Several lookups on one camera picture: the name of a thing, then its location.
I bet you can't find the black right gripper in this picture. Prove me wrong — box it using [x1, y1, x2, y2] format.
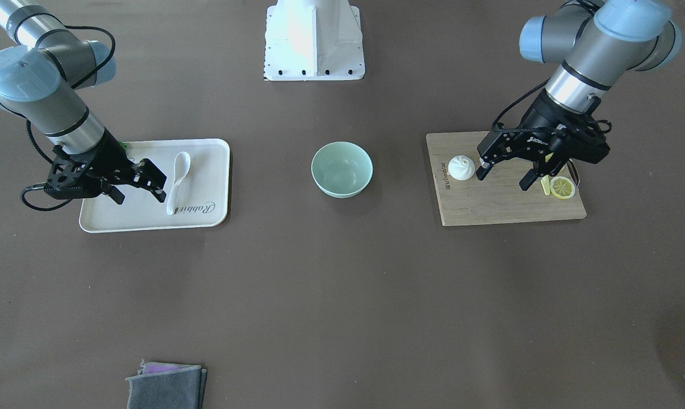
[44, 130, 166, 205]

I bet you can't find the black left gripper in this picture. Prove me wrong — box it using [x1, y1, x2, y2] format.
[477, 90, 610, 191]

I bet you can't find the white steamed bun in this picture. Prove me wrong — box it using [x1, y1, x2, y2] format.
[448, 155, 477, 181]

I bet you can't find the white ceramic soup spoon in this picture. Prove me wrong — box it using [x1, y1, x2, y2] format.
[166, 151, 191, 215]

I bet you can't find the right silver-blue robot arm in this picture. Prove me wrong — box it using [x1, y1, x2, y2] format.
[0, 1, 166, 206]

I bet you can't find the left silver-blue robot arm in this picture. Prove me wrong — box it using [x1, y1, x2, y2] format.
[477, 1, 683, 190]

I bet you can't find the mint green bowl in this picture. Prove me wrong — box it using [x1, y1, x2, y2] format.
[311, 141, 373, 198]

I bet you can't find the bamboo cutting board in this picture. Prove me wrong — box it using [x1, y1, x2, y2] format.
[425, 131, 587, 226]

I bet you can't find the yellow plastic knife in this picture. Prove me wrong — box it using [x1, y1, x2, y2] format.
[540, 175, 551, 196]

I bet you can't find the lemon slice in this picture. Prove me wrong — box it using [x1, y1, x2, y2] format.
[550, 176, 577, 200]

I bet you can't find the cream Rabbit serving tray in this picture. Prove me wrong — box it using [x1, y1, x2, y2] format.
[78, 138, 231, 233]

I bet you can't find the grey and purple folded cloth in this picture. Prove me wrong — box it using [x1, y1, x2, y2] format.
[126, 360, 207, 408]

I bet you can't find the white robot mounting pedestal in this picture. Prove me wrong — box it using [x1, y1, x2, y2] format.
[263, 1, 366, 81]

